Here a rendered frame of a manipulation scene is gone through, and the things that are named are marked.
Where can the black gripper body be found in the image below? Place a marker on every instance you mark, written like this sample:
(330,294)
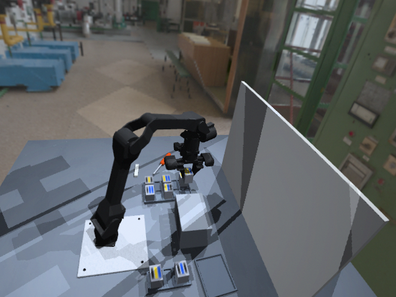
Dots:
(189,156)

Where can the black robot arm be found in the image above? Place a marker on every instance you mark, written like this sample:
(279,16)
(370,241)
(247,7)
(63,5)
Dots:
(127,147)

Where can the large grey flat panel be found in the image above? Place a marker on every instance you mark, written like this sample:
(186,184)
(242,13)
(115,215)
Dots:
(307,219)

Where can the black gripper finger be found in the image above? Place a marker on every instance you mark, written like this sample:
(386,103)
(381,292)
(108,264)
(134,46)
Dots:
(182,171)
(196,168)

